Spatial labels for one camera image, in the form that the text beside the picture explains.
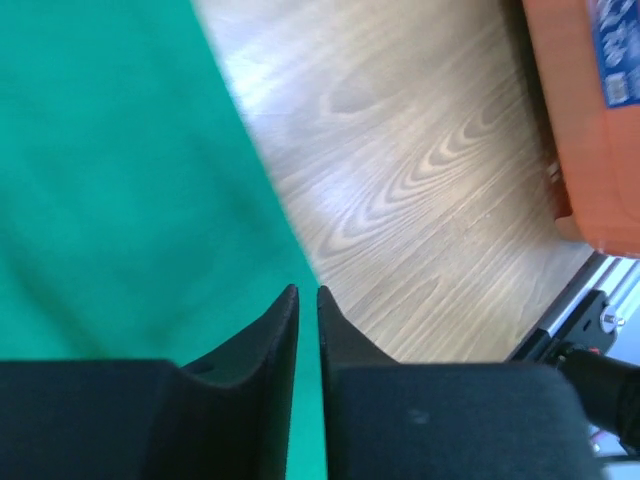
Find green t-shirt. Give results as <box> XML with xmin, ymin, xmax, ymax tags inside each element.
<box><xmin>1</xmin><ymin>1</ymin><xmax>326</xmax><ymax>479</ymax></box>

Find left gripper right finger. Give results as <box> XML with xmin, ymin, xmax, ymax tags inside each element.
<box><xmin>317</xmin><ymin>287</ymin><xmax>604</xmax><ymax>480</ymax></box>

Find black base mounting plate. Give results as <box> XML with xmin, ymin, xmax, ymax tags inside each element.
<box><xmin>509</xmin><ymin>290</ymin><xmax>618</xmax><ymax>366</ymax></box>

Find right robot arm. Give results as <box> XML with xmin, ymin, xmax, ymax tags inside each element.
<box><xmin>558</xmin><ymin>350</ymin><xmax>639</xmax><ymax>454</ymax></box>

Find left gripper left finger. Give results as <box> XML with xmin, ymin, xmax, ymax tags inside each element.
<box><xmin>1</xmin><ymin>286</ymin><xmax>299</xmax><ymax>479</ymax></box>

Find aluminium frame rail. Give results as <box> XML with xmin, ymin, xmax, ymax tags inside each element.
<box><xmin>538</xmin><ymin>254</ymin><xmax>639</xmax><ymax>335</ymax></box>

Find orange plastic bin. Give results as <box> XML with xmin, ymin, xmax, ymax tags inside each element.
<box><xmin>524</xmin><ymin>0</ymin><xmax>639</xmax><ymax>258</ymax></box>

